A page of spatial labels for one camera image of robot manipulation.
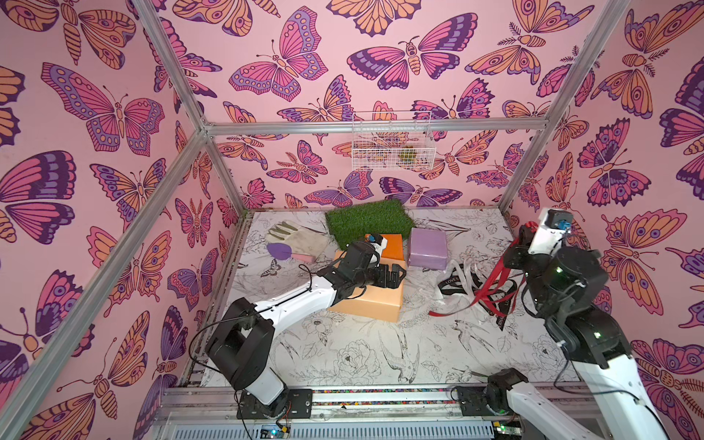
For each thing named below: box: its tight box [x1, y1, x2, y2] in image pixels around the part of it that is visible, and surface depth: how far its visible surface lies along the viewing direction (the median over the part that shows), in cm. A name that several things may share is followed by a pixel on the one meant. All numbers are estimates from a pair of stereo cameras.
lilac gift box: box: [407, 227, 449, 270], surface depth 102 cm
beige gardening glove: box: [265, 220, 330, 259], surface depth 112 cm
